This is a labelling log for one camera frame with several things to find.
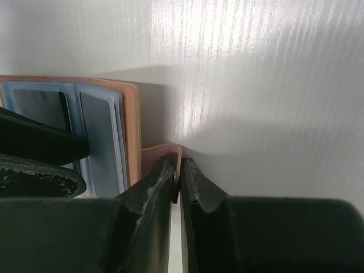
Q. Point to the brown leather card holder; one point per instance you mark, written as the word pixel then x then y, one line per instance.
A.
pixel 139 161

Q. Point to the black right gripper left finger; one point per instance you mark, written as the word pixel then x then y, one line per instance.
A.
pixel 129 233

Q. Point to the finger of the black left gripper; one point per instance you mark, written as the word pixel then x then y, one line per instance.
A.
pixel 27 178
pixel 25 138

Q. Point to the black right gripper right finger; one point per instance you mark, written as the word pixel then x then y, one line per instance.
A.
pixel 223 233

